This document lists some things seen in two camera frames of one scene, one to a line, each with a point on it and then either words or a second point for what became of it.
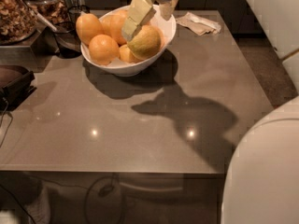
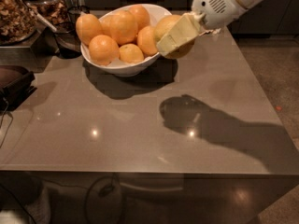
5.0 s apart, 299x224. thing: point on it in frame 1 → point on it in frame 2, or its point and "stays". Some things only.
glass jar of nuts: x=17 y=25 stays
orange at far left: x=88 y=25 stays
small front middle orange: x=126 y=55 stays
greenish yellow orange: x=147 y=44 → x=163 y=25
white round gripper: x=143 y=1 → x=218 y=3
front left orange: x=103 y=49 stays
